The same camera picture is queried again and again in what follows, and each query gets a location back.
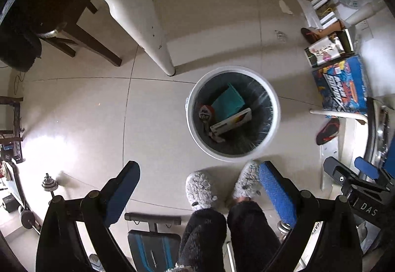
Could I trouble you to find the person's leg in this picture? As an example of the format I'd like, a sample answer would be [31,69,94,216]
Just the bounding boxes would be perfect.
[227,200,282,272]
[177,209,228,272]

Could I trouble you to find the white table leg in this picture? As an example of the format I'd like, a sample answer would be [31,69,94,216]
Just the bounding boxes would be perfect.
[68,0,198,77]

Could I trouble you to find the person's right leg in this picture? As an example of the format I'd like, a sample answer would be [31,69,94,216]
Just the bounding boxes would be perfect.
[227,200,282,272]

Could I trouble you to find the red and white snack wrapper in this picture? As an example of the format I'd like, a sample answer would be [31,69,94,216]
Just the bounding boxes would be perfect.
[199,104,215,122]

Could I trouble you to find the black and orange sandal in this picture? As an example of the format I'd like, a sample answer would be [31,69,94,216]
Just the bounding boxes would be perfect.
[315,117,340,146]

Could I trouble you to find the white furniture frame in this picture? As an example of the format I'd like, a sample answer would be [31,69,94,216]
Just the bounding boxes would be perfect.
[309,108,371,192]

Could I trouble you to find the blue printed toy box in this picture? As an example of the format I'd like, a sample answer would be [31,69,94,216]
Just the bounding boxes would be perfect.
[312,54,369,115]

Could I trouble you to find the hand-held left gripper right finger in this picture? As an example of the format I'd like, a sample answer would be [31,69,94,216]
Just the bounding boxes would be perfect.
[258,161,363,272]

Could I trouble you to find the chrome dumbbell plate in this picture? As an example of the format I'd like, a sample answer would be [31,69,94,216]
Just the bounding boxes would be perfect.
[276,220,292,234]

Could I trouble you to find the dark shoe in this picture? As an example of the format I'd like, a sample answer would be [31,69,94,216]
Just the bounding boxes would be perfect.
[300,27,319,45]

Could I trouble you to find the chrome metal frame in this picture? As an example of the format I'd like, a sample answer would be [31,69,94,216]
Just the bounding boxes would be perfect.
[365,97,395,178]

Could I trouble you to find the white paper scrap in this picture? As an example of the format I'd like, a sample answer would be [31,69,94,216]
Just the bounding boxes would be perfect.
[278,0,294,15]

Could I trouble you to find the dark metal rack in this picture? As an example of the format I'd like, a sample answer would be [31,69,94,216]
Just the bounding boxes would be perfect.
[0,96,26,165]

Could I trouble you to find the dark wooden chair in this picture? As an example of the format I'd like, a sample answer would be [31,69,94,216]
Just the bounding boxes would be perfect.
[9,0,123,67]

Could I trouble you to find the grey fuzzy slipper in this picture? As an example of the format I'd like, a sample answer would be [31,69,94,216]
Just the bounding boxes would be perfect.
[233,161,263,201]
[185,170,218,211]

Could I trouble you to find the black barbell weight plate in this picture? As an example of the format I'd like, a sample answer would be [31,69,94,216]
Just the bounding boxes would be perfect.
[18,208,43,234]

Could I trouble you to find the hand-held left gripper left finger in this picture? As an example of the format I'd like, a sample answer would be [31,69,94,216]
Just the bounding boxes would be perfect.
[35,160,141,272]

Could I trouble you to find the white round trash bin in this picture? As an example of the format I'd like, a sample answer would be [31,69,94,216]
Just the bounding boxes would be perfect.
[186,65,281,163]

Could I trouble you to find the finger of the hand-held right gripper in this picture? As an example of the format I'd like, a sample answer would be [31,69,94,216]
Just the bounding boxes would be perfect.
[323,156,355,195]
[354,156,390,186]

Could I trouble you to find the small chrome dumbbell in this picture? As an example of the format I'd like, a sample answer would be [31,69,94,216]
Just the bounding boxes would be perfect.
[41,173,60,198]

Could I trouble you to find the white tube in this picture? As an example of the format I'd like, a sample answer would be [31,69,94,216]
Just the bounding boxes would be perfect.
[346,0,383,26]

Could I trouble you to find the teal box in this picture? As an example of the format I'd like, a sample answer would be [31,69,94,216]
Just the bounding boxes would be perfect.
[211,83,245,121]

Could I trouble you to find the person's left leg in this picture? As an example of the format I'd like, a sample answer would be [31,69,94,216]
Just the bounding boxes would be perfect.
[177,209,228,272]

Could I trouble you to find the black and blue weight bench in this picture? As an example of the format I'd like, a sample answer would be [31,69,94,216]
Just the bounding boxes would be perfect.
[124,212,182,272]

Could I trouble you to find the white flat carton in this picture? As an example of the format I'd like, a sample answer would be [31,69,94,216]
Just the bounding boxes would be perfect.
[210,107,252,136]

